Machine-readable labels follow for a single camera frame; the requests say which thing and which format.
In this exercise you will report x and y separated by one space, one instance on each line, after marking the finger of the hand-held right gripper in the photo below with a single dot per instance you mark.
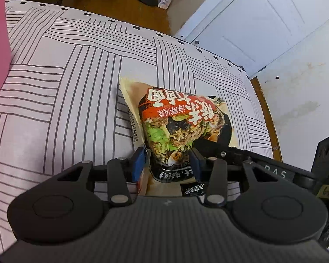
231 155

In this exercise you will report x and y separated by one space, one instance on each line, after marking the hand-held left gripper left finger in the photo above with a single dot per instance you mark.
138 165

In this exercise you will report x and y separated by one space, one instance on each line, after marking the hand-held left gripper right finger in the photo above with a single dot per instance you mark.
195 164

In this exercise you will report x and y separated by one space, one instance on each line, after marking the beige instant noodle packet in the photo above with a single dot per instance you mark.
170 120

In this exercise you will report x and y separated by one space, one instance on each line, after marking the striped bed sheet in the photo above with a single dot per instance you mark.
71 101

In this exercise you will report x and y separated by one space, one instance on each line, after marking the white door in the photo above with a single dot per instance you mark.
257 19

